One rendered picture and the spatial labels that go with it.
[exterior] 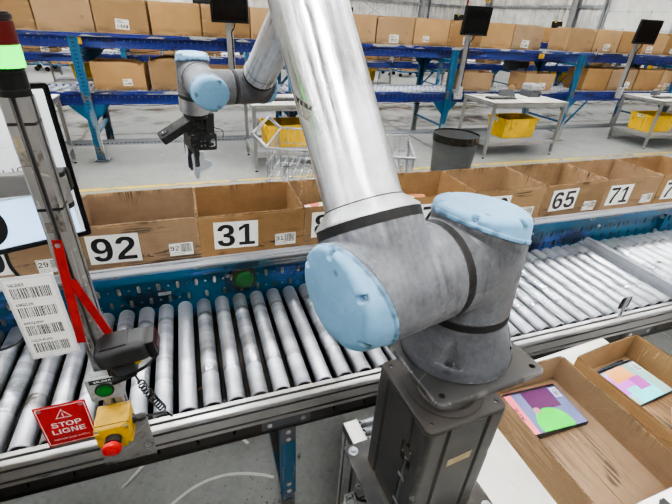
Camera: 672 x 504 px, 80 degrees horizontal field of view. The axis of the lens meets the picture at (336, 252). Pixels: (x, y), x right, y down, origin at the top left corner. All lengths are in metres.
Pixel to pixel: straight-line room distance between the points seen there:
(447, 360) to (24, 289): 0.77
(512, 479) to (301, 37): 1.04
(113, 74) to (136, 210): 4.03
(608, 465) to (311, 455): 1.17
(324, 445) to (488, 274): 1.55
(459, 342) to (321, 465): 1.39
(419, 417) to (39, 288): 0.74
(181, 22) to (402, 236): 5.51
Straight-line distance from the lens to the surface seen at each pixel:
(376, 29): 6.45
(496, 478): 1.17
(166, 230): 1.51
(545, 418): 1.29
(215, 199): 1.78
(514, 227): 0.59
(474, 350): 0.68
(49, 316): 0.97
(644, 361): 1.66
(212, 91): 1.16
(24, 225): 0.99
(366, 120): 0.54
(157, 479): 2.04
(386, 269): 0.48
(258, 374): 1.27
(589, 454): 1.31
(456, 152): 4.62
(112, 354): 0.94
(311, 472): 1.96
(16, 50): 0.80
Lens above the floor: 1.68
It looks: 30 degrees down
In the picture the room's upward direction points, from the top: 3 degrees clockwise
